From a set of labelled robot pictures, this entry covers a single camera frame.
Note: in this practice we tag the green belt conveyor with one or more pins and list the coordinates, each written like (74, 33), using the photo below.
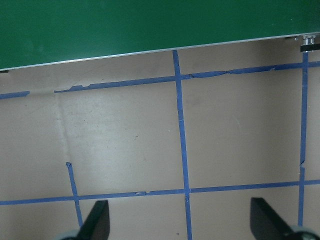
(150, 25)

